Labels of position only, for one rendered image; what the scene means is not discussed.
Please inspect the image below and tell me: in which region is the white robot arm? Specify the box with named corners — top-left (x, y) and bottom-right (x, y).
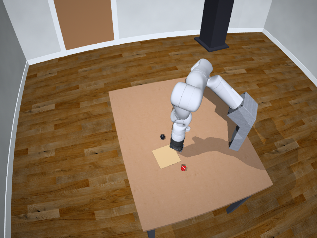
top-left (170, 58), bottom-right (243, 136)

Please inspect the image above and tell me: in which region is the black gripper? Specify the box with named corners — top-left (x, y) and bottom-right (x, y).
top-left (169, 126), bottom-right (191, 153)

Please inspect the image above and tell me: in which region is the tan flat mat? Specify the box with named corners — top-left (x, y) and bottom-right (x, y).
top-left (152, 145), bottom-right (181, 169)

